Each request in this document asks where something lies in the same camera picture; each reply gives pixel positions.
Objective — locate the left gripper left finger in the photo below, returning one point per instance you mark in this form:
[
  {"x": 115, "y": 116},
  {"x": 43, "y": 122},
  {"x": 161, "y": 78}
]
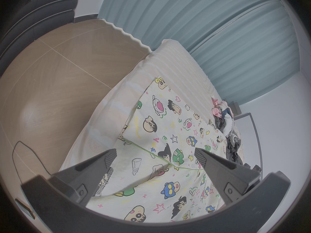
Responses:
[{"x": 80, "y": 176}]

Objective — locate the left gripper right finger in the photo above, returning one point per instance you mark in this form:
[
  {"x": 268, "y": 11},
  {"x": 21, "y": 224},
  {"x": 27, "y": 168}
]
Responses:
[{"x": 226, "y": 176}]

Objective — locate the pile of clothes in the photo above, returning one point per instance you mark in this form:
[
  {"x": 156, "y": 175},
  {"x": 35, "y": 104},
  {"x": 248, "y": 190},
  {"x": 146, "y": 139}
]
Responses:
[{"x": 230, "y": 126}]

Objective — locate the bed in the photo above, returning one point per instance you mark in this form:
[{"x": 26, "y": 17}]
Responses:
[{"x": 155, "y": 110}]

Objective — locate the blue-green curtain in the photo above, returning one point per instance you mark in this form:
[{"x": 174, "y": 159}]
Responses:
[{"x": 194, "y": 13}]

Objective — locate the dark grey padded chair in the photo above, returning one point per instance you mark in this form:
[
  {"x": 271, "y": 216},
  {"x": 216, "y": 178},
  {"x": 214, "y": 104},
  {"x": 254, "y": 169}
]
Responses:
[{"x": 36, "y": 16}]

